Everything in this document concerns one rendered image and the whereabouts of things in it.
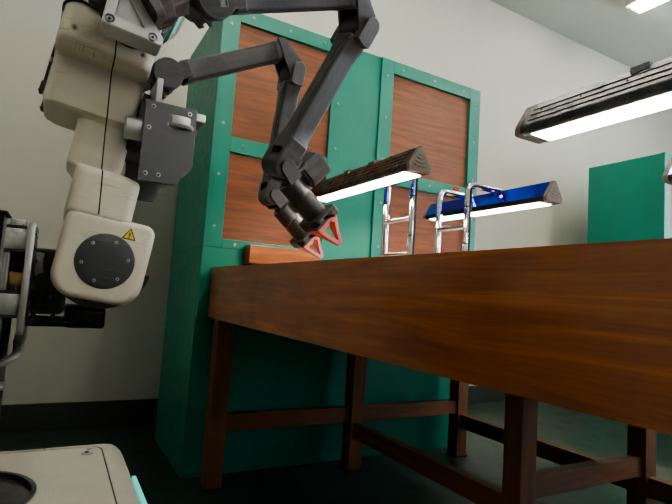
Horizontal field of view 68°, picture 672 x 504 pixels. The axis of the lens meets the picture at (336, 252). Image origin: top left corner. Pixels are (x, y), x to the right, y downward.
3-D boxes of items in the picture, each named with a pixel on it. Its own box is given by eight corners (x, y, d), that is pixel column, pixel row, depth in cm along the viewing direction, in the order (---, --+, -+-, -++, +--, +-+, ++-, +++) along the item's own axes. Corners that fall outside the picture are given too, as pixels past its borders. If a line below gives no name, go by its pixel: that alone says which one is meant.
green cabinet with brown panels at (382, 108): (203, 245, 183) (224, 0, 192) (171, 252, 231) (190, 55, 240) (473, 274, 250) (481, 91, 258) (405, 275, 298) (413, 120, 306)
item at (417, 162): (409, 168, 134) (410, 142, 134) (306, 200, 188) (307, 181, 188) (432, 174, 138) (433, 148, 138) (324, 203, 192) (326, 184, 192)
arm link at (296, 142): (340, 14, 121) (370, 10, 113) (354, 31, 125) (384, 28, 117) (252, 166, 117) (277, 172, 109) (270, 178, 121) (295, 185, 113)
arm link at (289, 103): (277, 68, 155) (292, 58, 146) (293, 75, 158) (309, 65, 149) (253, 203, 152) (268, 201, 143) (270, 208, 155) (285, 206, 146)
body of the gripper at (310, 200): (318, 213, 129) (300, 191, 126) (338, 209, 120) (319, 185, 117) (302, 230, 126) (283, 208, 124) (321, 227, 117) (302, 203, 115)
